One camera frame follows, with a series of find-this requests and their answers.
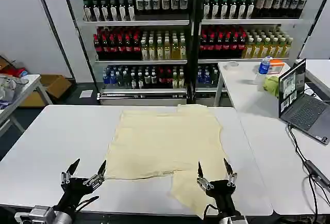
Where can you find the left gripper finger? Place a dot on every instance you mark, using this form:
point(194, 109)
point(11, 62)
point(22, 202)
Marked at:
point(96, 178)
point(70, 173)

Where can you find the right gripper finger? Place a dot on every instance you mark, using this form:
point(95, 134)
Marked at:
point(231, 177)
point(202, 180)

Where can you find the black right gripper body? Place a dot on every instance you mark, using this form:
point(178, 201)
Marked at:
point(223, 195)

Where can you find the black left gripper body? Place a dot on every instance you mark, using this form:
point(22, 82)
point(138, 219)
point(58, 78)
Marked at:
point(73, 191)

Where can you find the cream yellow shirt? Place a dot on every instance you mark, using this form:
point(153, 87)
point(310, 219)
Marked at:
point(162, 144)

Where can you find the white paper sheet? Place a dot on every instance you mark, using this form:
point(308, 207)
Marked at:
point(85, 93)

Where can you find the white side table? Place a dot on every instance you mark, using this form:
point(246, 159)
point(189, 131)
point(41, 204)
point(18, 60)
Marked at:
point(239, 89)

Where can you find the brown cardboard box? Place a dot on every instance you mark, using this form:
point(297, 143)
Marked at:
point(51, 87)

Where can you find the white cluttered table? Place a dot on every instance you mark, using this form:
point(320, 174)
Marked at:
point(25, 92)

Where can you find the grey open laptop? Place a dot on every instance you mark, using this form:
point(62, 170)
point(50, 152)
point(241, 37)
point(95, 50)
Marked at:
point(304, 110)

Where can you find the green crumpled cloth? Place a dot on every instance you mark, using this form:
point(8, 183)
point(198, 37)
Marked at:
point(271, 84)

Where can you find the clear plastic bag pile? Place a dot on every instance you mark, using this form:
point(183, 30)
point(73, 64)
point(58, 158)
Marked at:
point(10, 87)

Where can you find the white tape roll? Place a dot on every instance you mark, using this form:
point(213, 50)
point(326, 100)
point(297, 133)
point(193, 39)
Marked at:
point(230, 65)

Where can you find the red package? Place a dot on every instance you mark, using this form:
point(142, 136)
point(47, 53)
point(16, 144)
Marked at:
point(19, 73)

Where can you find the blue label water bottle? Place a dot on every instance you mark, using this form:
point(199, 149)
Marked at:
point(263, 69)

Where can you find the orange lid plastic box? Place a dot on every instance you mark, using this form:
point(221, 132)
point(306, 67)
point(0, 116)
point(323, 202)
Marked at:
point(276, 66)

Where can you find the flat cardboard piece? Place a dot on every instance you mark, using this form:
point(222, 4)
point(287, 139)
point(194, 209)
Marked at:
point(5, 64)

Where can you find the bottle shelf with drinks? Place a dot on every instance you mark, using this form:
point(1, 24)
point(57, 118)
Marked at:
point(139, 40)
point(247, 28)

